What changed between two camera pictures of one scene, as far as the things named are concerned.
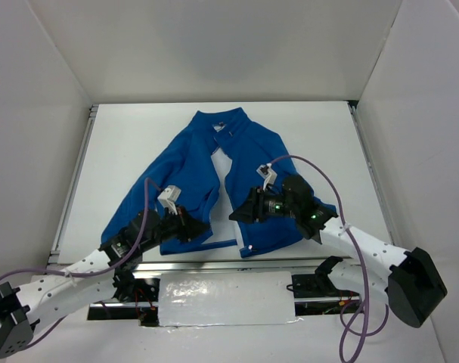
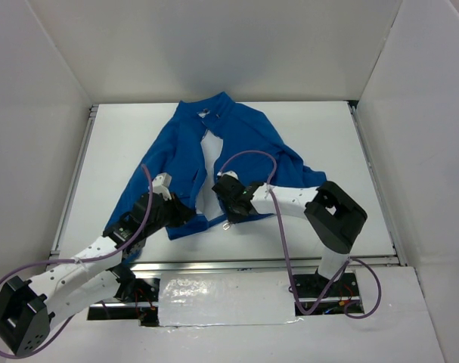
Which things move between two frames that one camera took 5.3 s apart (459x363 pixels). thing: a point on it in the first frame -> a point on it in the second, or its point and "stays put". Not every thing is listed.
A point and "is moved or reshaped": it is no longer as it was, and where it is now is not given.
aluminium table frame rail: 273,266 stays put
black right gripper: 258,205 -> 224,194
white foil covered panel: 226,298 stays put
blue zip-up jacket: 268,200 is moved or reshaped
